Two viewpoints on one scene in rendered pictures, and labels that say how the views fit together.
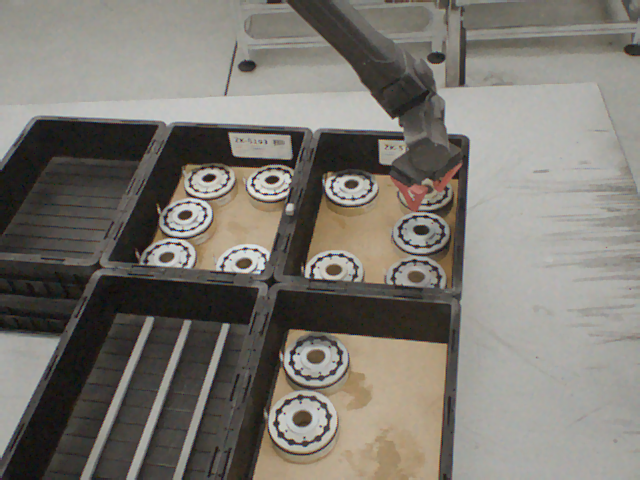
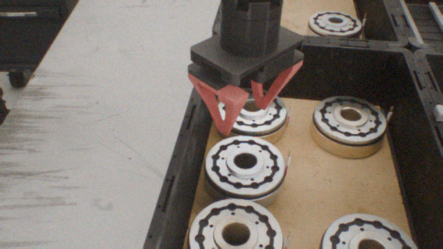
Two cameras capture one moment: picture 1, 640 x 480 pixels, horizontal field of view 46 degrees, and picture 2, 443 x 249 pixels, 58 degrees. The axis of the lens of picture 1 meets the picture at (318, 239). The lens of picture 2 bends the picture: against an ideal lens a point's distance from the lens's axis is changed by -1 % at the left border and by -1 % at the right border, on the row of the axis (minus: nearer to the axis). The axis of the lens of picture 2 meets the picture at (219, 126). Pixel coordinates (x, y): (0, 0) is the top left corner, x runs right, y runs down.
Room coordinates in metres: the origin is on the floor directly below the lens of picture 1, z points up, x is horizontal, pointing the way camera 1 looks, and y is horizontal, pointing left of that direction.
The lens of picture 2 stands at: (1.28, -0.26, 1.24)
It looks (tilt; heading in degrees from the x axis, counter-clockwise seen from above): 42 degrees down; 174
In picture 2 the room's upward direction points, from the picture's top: straight up
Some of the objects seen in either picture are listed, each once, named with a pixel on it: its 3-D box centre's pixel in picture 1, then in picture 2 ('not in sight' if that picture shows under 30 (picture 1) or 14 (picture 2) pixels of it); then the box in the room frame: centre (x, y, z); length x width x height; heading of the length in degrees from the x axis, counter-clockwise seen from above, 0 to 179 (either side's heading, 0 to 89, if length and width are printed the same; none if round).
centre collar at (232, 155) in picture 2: (421, 230); (245, 161); (0.93, -0.18, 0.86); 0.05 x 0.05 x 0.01
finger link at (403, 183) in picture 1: (418, 185); (256, 79); (0.92, -0.18, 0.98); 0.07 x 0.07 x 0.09; 38
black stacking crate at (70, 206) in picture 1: (71, 206); not in sight; (1.10, 0.47, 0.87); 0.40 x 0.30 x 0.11; 166
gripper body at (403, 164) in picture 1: (426, 147); (250, 25); (0.94, -0.19, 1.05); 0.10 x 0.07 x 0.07; 128
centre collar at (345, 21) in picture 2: (302, 419); (335, 21); (0.58, 0.05, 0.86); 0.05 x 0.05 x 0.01
